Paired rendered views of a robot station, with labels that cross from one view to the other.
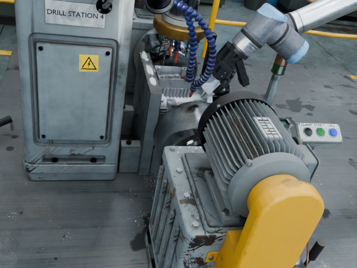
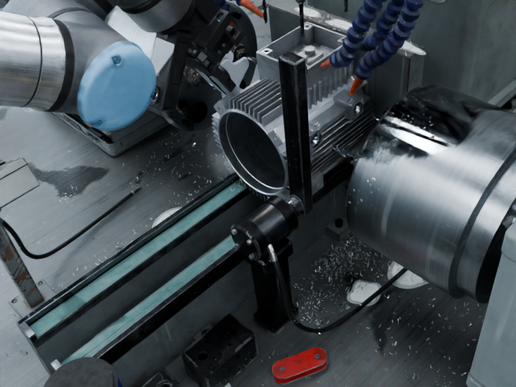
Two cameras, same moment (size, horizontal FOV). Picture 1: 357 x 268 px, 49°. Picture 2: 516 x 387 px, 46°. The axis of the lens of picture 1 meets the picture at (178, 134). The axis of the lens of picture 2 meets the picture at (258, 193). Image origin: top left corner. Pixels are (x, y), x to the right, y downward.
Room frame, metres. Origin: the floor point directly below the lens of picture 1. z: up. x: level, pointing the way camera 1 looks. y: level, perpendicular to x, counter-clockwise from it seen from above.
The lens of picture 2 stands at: (2.00, -0.33, 1.63)
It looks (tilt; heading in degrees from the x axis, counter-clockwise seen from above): 43 degrees down; 159
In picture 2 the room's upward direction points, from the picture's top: 8 degrees counter-clockwise
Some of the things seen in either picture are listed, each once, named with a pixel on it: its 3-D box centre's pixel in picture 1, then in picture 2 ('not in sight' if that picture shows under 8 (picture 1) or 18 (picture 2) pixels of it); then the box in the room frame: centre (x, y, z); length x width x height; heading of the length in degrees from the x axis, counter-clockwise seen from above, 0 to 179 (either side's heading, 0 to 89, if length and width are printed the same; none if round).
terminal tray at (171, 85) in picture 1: (171, 81); (305, 65); (1.24, 0.06, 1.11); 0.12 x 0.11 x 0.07; 109
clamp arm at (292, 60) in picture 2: (206, 64); (296, 141); (1.42, -0.05, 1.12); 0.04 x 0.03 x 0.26; 108
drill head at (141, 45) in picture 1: (163, 58); (473, 200); (1.57, 0.13, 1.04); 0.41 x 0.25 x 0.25; 18
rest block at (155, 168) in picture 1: (157, 156); not in sight; (1.13, 0.06, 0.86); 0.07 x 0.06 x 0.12; 18
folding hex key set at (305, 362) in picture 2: not in sight; (299, 365); (1.55, -0.13, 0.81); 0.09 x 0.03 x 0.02; 84
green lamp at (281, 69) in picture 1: (279, 67); not in sight; (1.71, -0.39, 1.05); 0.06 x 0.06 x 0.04
